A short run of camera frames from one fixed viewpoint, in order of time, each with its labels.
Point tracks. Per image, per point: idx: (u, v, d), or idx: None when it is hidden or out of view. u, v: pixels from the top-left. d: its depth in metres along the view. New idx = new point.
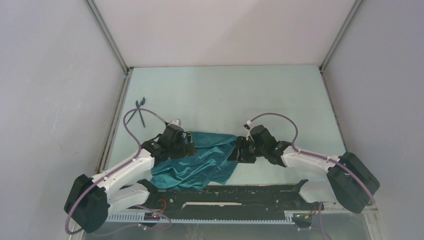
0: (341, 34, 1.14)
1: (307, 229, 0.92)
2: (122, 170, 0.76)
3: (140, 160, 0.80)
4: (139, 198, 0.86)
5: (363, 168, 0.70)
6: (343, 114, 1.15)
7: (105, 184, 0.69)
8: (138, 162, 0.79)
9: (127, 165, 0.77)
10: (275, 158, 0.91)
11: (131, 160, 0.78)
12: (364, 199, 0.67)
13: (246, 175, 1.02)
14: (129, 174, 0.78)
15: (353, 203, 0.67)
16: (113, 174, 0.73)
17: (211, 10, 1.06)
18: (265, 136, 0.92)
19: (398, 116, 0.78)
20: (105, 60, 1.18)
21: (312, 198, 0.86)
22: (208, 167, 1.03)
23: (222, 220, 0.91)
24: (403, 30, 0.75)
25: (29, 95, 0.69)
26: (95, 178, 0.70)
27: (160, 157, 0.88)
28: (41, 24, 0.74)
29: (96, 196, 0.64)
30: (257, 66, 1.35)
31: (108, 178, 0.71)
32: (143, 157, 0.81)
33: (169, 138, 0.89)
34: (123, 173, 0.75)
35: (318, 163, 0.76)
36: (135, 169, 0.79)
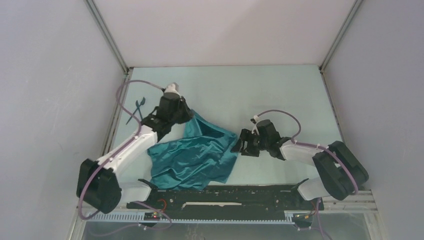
0: (341, 34, 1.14)
1: (307, 228, 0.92)
2: (126, 148, 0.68)
3: (143, 137, 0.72)
4: (143, 193, 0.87)
5: (351, 157, 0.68)
6: (343, 114, 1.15)
7: (112, 165, 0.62)
8: (140, 139, 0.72)
9: (131, 143, 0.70)
10: (275, 152, 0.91)
11: (133, 137, 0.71)
12: (349, 187, 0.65)
13: (246, 175, 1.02)
14: (135, 153, 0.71)
15: (336, 190, 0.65)
16: (118, 153, 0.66)
17: (211, 10, 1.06)
18: (270, 130, 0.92)
19: (398, 116, 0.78)
20: (105, 60, 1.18)
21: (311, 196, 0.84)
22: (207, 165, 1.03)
23: (221, 220, 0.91)
24: (403, 30, 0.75)
25: (29, 94, 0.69)
26: (101, 160, 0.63)
27: (164, 130, 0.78)
28: (40, 24, 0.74)
29: (106, 176, 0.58)
30: (257, 66, 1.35)
31: (113, 158, 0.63)
32: (145, 133, 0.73)
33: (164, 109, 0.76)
34: (129, 152, 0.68)
35: (309, 150, 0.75)
36: (139, 147, 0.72)
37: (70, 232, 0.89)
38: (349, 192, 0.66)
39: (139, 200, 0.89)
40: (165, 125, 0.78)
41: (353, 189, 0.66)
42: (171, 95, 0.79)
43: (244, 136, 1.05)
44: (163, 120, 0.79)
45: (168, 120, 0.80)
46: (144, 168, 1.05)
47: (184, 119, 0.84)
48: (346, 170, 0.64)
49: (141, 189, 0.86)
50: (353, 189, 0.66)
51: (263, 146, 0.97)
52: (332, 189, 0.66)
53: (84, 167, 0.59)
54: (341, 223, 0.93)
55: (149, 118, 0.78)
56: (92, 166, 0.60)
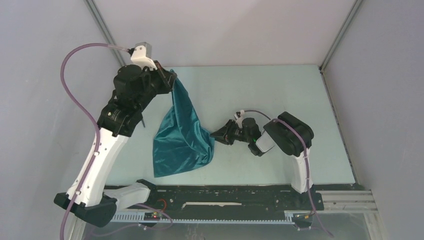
0: (340, 35, 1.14)
1: (307, 228, 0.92)
2: (91, 171, 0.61)
3: (104, 149, 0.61)
4: (142, 195, 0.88)
5: (295, 119, 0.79)
6: (343, 114, 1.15)
7: (82, 198, 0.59)
8: (103, 153, 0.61)
9: (94, 163, 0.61)
10: (255, 149, 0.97)
11: (94, 156, 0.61)
12: (299, 145, 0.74)
13: (247, 175, 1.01)
14: (106, 168, 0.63)
15: (288, 148, 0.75)
16: (85, 182, 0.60)
17: (211, 10, 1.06)
18: (253, 129, 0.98)
19: (397, 116, 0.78)
20: (105, 61, 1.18)
21: (302, 186, 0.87)
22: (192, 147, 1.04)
23: (221, 220, 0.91)
24: (402, 31, 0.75)
25: (29, 95, 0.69)
26: (70, 195, 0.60)
27: (131, 122, 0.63)
28: (40, 23, 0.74)
29: (82, 211, 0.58)
30: (258, 66, 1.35)
31: (81, 190, 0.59)
32: (105, 144, 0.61)
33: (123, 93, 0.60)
34: (95, 175, 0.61)
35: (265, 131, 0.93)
36: (107, 159, 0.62)
37: (70, 232, 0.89)
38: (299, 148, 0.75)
39: (139, 202, 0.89)
40: (130, 114, 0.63)
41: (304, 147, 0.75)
42: (133, 69, 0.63)
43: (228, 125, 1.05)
44: (127, 108, 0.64)
45: (134, 107, 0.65)
46: (143, 168, 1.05)
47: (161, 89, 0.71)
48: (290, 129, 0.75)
49: (138, 192, 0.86)
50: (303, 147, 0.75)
51: (243, 138, 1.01)
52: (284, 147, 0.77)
53: (59, 204, 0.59)
54: (342, 223, 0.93)
55: (108, 108, 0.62)
56: (64, 202, 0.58)
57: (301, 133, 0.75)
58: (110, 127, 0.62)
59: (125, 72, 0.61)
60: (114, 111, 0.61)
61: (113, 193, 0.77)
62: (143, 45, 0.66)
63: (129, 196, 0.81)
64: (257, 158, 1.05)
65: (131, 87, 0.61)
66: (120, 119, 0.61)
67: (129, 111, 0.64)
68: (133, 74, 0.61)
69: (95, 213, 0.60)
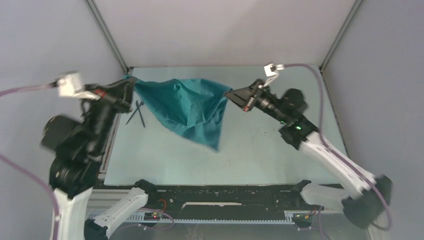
0: (341, 34, 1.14)
1: (307, 228, 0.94)
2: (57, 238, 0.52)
3: (66, 208, 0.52)
4: (139, 202, 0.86)
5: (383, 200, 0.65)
6: (343, 115, 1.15)
7: None
8: (66, 212, 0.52)
9: (60, 224, 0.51)
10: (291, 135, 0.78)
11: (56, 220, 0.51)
12: (378, 209, 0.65)
13: (247, 175, 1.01)
14: (75, 224, 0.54)
15: (366, 212, 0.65)
16: None
17: (210, 10, 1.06)
18: (296, 114, 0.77)
19: (397, 116, 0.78)
20: (104, 61, 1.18)
21: (309, 200, 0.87)
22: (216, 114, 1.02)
23: (221, 220, 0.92)
24: (402, 30, 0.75)
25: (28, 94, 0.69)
26: None
27: (85, 177, 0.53)
28: (39, 23, 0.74)
29: None
30: (258, 66, 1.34)
31: None
32: (66, 203, 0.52)
33: (66, 152, 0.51)
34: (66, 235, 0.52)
35: (350, 172, 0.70)
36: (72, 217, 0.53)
37: None
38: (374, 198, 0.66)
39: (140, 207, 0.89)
40: (83, 169, 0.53)
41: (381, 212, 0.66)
42: (67, 121, 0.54)
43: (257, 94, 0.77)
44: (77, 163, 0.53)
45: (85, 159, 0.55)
46: (143, 168, 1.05)
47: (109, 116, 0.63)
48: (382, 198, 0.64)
49: (134, 202, 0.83)
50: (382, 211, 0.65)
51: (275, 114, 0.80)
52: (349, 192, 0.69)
53: None
54: (341, 222, 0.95)
55: (52, 166, 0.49)
56: None
57: (380, 199, 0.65)
58: (64, 188, 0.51)
59: (60, 128, 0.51)
60: (62, 172, 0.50)
61: (104, 216, 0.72)
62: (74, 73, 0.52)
63: (124, 212, 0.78)
64: (257, 158, 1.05)
65: (72, 138, 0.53)
66: (70, 179, 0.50)
67: (80, 165, 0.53)
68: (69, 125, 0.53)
69: None
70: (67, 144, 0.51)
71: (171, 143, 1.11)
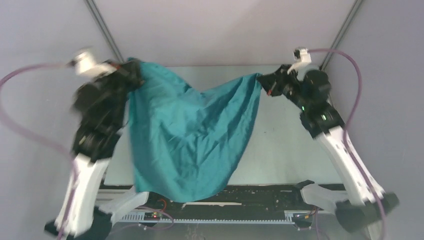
0: (340, 34, 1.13)
1: (307, 228, 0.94)
2: (77, 190, 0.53)
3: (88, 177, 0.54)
4: (139, 199, 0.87)
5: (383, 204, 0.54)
6: (342, 114, 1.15)
7: (71, 226, 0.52)
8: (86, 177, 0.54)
9: (76, 195, 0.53)
10: (313, 125, 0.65)
11: (73, 187, 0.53)
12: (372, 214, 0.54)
13: (247, 174, 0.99)
14: (93, 183, 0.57)
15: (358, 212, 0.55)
16: (71, 212, 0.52)
17: (210, 10, 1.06)
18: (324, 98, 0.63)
19: (396, 116, 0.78)
20: (104, 61, 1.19)
21: (309, 199, 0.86)
22: (233, 135, 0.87)
23: (222, 220, 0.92)
24: (401, 30, 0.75)
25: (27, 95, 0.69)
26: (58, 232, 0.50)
27: (105, 147, 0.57)
28: (41, 23, 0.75)
29: None
30: (257, 66, 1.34)
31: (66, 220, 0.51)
32: (84, 171, 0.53)
33: (90, 122, 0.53)
34: (80, 202, 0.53)
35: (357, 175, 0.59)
36: (92, 176, 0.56)
37: None
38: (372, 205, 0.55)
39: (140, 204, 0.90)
40: (106, 139, 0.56)
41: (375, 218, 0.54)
42: (86, 88, 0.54)
43: (281, 79, 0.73)
44: (99, 132, 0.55)
45: (108, 129, 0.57)
46: None
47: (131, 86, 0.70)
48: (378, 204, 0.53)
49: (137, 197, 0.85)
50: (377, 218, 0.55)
51: (294, 101, 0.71)
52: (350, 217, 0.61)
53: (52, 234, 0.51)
54: (340, 223, 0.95)
55: (80, 131, 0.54)
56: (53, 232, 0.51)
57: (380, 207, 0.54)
58: (86, 154, 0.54)
59: (78, 99, 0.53)
60: (88, 136, 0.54)
61: (107, 207, 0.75)
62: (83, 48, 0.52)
63: (125, 205, 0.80)
64: (257, 158, 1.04)
65: (90, 114, 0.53)
66: (94, 145, 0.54)
67: (104, 135, 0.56)
68: (95, 96, 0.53)
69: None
70: (91, 120, 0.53)
71: None
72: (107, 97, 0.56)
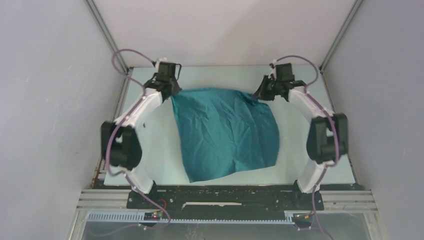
0: (341, 35, 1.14)
1: (307, 228, 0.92)
2: (139, 107, 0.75)
3: (149, 97, 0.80)
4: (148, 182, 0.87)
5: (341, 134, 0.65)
6: (342, 114, 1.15)
7: (130, 122, 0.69)
8: (147, 99, 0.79)
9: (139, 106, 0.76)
10: (284, 89, 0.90)
11: (141, 98, 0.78)
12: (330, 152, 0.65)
13: (246, 175, 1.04)
14: (145, 113, 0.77)
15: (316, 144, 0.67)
16: (133, 113, 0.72)
17: (211, 10, 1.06)
18: (286, 72, 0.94)
19: (397, 116, 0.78)
20: (105, 61, 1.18)
21: (308, 185, 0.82)
22: (260, 139, 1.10)
23: (221, 220, 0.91)
24: (402, 30, 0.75)
25: (29, 94, 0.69)
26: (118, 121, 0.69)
27: (167, 89, 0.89)
28: (42, 23, 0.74)
29: (128, 133, 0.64)
30: (258, 66, 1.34)
31: (129, 117, 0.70)
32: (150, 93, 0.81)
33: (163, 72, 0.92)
34: (141, 112, 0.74)
35: (313, 108, 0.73)
36: (148, 106, 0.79)
37: (70, 232, 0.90)
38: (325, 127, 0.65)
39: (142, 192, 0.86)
40: (167, 85, 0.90)
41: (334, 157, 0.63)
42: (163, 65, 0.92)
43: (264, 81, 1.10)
44: (165, 82, 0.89)
45: (168, 80, 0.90)
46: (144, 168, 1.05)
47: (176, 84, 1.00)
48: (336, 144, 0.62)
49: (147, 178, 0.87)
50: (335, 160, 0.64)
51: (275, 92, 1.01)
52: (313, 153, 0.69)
53: (106, 126, 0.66)
54: (340, 223, 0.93)
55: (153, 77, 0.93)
56: (110, 127, 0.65)
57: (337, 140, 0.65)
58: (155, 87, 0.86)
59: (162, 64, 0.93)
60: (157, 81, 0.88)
61: None
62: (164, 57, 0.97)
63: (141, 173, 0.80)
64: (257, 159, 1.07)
65: (172, 71, 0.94)
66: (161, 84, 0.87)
67: (167, 83, 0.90)
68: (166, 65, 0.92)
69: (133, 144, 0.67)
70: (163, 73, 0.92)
71: (171, 144, 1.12)
72: (166, 79, 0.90)
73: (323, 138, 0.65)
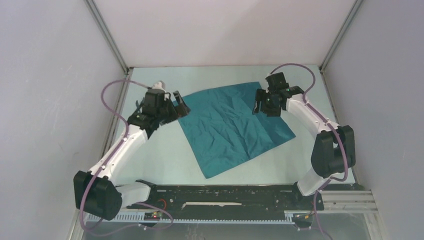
0: (341, 34, 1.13)
1: (307, 228, 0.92)
2: (117, 152, 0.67)
3: (132, 137, 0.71)
4: (143, 193, 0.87)
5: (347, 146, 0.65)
6: (343, 114, 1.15)
7: (106, 173, 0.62)
8: (129, 141, 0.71)
9: (117, 151, 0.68)
10: (281, 98, 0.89)
11: (122, 140, 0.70)
12: (337, 167, 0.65)
13: (246, 175, 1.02)
14: (126, 156, 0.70)
15: (322, 160, 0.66)
16: (111, 160, 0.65)
17: (211, 10, 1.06)
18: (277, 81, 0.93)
19: (397, 116, 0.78)
20: (104, 61, 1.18)
21: (308, 191, 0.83)
22: (264, 128, 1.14)
23: (222, 220, 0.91)
24: (402, 30, 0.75)
25: (29, 94, 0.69)
26: (92, 171, 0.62)
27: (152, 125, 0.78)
28: (43, 24, 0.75)
29: (103, 186, 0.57)
30: (258, 66, 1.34)
31: (106, 166, 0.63)
32: (133, 133, 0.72)
33: (149, 104, 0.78)
34: (119, 156, 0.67)
35: (316, 121, 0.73)
36: (129, 149, 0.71)
37: (70, 232, 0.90)
38: (332, 141, 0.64)
39: (140, 201, 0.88)
40: (152, 119, 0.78)
41: (340, 168, 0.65)
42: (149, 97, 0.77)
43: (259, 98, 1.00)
44: (151, 117, 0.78)
45: (154, 113, 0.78)
46: (144, 168, 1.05)
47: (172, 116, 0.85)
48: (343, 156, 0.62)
49: (141, 190, 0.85)
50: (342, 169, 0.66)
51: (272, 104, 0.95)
52: (318, 167, 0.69)
53: (81, 177, 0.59)
54: (340, 223, 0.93)
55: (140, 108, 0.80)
56: (85, 178, 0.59)
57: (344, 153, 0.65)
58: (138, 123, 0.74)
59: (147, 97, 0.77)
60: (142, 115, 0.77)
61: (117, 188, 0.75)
62: (160, 82, 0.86)
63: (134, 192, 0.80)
64: (258, 158, 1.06)
65: (157, 102, 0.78)
66: (145, 120, 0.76)
67: (152, 117, 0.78)
68: (152, 98, 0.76)
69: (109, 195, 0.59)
70: (147, 106, 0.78)
71: (171, 144, 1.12)
72: (156, 105, 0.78)
73: (329, 154, 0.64)
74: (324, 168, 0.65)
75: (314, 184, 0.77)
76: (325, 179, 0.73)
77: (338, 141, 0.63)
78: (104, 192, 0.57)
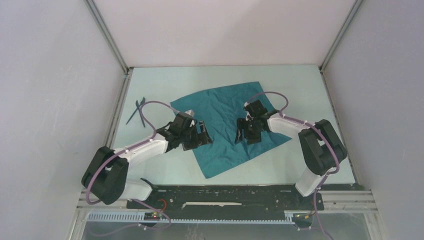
0: (341, 34, 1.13)
1: (307, 228, 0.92)
2: (143, 145, 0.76)
3: (156, 141, 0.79)
4: (143, 192, 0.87)
5: (334, 138, 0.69)
6: (343, 114, 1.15)
7: (126, 156, 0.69)
8: (153, 143, 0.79)
9: (143, 144, 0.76)
10: (262, 123, 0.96)
11: (148, 139, 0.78)
12: (329, 164, 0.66)
13: (247, 175, 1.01)
14: (145, 153, 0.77)
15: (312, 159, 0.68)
16: (134, 148, 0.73)
17: (211, 10, 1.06)
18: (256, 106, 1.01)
19: (397, 116, 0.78)
20: (105, 61, 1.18)
21: (308, 191, 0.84)
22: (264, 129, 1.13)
23: (222, 220, 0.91)
24: (403, 30, 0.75)
25: (29, 94, 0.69)
26: (117, 150, 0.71)
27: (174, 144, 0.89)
28: (42, 23, 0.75)
29: (119, 165, 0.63)
30: (258, 66, 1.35)
31: (129, 151, 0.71)
32: (160, 138, 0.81)
33: (178, 124, 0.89)
34: (142, 149, 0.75)
35: (296, 126, 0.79)
36: (151, 148, 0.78)
37: (70, 232, 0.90)
38: (314, 137, 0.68)
39: (140, 199, 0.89)
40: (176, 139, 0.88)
41: (333, 165, 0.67)
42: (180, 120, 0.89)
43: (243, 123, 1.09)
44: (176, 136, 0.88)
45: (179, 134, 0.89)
46: (144, 168, 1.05)
47: (193, 143, 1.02)
48: (330, 150, 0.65)
49: (143, 189, 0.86)
50: (334, 165, 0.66)
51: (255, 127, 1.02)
52: (311, 167, 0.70)
53: (102, 152, 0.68)
54: (341, 223, 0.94)
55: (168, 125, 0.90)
56: (106, 153, 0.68)
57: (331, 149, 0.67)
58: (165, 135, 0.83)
59: (178, 119, 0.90)
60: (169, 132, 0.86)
61: None
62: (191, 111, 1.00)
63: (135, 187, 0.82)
64: (259, 158, 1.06)
65: (185, 125, 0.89)
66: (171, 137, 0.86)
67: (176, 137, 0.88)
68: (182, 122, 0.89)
69: (118, 177, 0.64)
70: (176, 126, 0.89)
71: None
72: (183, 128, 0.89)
73: (318, 150, 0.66)
74: (318, 166, 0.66)
75: (312, 182, 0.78)
76: (322, 177, 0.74)
77: (321, 137, 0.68)
78: (118, 170, 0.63)
